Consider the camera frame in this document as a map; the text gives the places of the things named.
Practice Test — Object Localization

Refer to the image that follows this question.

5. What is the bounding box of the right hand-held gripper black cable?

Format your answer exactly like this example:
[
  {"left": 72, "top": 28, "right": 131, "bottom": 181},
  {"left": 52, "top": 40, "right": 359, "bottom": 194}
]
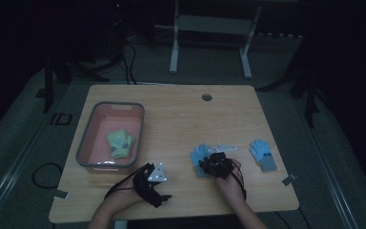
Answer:
[{"left": 232, "top": 160, "right": 248, "bottom": 202}]

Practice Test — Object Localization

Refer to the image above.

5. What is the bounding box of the black rectangular floor bracket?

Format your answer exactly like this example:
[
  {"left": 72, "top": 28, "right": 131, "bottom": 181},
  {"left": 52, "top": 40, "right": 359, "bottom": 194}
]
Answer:
[{"left": 50, "top": 113, "right": 73, "bottom": 126}]

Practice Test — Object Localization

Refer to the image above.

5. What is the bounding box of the person's left hand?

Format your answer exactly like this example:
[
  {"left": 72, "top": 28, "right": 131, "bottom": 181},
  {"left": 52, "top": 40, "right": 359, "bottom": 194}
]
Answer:
[{"left": 105, "top": 173, "right": 151, "bottom": 213}]

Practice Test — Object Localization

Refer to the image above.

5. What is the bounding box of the black tripod stand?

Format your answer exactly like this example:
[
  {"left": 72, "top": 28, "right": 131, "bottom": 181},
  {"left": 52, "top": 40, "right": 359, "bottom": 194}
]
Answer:
[
  {"left": 256, "top": 60, "right": 320, "bottom": 129},
  {"left": 36, "top": 56, "right": 111, "bottom": 115}
]

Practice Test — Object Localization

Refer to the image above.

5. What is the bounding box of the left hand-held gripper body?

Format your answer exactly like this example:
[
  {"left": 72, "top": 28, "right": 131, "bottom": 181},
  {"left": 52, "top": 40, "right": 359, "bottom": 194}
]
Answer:
[{"left": 132, "top": 161, "right": 173, "bottom": 209}]

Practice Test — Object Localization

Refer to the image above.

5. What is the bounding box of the grey tape piece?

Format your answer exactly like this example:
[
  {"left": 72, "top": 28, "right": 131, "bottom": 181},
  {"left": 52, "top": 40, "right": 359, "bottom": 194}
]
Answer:
[
  {"left": 281, "top": 174, "right": 298, "bottom": 187},
  {"left": 47, "top": 189, "right": 70, "bottom": 200}
]

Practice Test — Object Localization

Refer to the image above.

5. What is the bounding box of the light green fuzzy glove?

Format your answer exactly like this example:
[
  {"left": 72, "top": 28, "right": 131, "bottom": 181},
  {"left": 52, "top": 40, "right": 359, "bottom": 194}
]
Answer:
[{"left": 111, "top": 135, "right": 137, "bottom": 160}]

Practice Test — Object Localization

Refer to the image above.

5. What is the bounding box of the pink bin with grey rim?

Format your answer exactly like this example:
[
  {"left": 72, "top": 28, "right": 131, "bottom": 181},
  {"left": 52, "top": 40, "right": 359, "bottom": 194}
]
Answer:
[{"left": 75, "top": 100, "right": 146, "bottom": 175}]

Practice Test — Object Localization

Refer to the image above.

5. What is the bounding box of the left hand-held gripper black cable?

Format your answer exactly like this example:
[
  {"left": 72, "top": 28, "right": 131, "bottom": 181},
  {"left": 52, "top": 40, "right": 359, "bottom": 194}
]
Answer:
[{"left": 104, "top": 163, "right": 151, "bottom": 200}]

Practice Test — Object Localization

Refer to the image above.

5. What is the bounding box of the hand-held gripper black cable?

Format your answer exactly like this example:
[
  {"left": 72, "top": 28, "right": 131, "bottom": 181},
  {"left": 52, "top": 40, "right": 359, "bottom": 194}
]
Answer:
[
  {"left": 104, "top": 163, "right": 151, "bottom": 200},
  {"left": 232, "top": 160, "right": 248, "bottom": 202}
]

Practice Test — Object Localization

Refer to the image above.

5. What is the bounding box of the green sock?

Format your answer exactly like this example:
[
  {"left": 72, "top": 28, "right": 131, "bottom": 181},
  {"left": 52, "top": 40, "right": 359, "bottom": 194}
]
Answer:
[{"left": 107, "top": 128, "right": 129, "bottom": 152}]

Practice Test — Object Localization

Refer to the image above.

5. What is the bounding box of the white metal stand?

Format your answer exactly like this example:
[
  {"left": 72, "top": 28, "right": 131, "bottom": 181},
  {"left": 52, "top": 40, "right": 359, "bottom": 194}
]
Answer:
[{"left": 169, "top": 0, "right": 263, "bottom": 80}]

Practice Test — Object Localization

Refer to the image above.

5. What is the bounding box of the black cable loop on floor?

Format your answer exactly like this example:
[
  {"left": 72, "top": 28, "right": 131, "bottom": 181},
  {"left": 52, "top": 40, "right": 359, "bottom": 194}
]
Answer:
[{"left": 31, "top": 162, "right": 63, "bottom": 190}]

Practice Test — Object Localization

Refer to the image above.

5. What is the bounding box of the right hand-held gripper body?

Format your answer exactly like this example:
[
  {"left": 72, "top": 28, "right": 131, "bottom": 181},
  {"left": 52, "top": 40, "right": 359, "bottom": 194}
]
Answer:
[{"left": 198, "top": 142, "right": 238, "bottom": 180}]

